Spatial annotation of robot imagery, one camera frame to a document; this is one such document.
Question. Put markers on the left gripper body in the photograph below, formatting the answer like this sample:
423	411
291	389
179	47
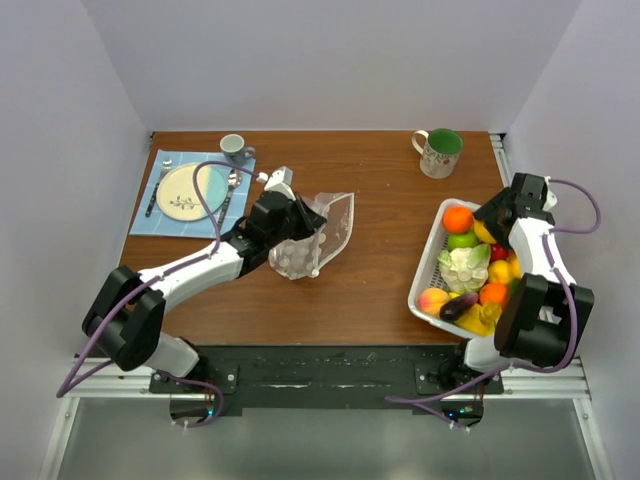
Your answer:
293	228

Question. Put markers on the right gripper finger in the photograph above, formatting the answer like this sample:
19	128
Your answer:
493	207
500	233

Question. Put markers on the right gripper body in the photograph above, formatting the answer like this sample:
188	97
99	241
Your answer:
503	202

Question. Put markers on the polka dot zip bag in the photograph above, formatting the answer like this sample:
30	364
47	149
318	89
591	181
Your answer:
295	260

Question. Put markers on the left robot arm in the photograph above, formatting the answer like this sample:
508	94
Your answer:
125	320

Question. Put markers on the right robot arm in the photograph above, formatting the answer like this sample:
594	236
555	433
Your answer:
545	316

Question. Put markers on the yellow lemon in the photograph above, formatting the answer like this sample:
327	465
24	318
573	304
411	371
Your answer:
482	233

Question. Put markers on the red apple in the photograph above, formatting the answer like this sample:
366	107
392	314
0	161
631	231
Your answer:
498	253

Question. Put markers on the orange fruit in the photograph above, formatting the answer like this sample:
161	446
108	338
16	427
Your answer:
458	220

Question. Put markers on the green apple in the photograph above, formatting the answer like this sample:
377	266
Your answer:
463	240

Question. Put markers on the cabbage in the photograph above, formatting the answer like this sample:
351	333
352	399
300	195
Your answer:
465	270

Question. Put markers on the small orange tangerine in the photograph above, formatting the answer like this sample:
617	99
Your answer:
494	292

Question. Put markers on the green interior floral mug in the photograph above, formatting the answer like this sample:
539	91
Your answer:
439	151

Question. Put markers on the small grey cup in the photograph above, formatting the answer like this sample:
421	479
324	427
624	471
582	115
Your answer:
236	151

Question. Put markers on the white plastic basket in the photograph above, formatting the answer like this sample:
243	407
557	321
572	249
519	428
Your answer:
428	274

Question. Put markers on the yellow banana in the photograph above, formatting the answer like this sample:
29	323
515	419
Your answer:
480	319

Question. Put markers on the purple eggplant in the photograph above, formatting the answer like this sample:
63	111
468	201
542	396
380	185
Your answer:
458	306

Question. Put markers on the peach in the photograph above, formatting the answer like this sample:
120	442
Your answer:
431	300

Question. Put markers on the cream and blue plate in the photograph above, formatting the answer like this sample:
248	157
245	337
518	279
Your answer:
176	196

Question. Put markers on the blue placemat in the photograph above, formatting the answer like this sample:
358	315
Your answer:
158	224

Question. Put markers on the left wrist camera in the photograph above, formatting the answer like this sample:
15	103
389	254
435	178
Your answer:
278	181

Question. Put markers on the spoon with black handle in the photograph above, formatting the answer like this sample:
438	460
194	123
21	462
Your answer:
234	180

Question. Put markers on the fork with black handle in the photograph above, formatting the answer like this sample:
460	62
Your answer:
166	167

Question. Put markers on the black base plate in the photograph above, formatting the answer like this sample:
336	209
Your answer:
330	377

